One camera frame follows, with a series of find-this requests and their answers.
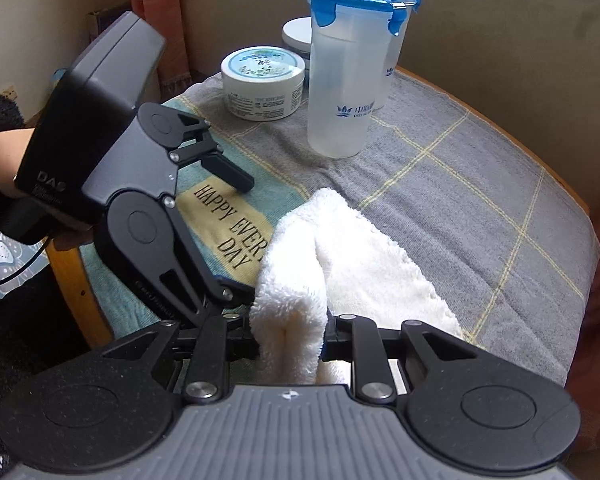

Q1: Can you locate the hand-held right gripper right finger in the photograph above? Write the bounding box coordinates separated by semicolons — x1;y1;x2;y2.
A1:
322;314;473;405

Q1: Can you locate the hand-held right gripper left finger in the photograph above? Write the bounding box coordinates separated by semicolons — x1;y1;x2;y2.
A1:
102;312;258;405

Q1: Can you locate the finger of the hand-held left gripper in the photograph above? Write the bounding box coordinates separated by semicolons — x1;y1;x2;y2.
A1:
130;199;256;322
170;112;255;192

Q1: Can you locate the white round jar green label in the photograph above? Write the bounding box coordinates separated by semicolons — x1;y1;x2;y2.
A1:
220;46;306;122

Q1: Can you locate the white fluffy towel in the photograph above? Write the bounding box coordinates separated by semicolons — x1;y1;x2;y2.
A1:
250;187;463;386

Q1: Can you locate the tall clear container crown mark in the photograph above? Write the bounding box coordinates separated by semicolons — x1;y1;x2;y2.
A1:
307;0;406;160

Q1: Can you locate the white lidded wipes tub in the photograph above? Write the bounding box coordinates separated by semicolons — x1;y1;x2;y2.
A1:
281;16;313;58

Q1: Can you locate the tall clear container blue lid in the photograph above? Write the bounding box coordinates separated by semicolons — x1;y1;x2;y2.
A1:
345;0;423;101

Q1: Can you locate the person's left forearm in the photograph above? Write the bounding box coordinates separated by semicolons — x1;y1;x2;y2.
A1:
0;92;37;241

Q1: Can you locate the grey and teal checked tablecloth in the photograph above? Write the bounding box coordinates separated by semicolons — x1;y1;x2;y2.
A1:
77;67;600;386

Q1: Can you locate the light blue printed pillow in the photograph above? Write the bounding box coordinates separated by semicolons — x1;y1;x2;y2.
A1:
0;230;48;301

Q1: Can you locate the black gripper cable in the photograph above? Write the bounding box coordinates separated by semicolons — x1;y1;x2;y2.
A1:
0;237;56;293

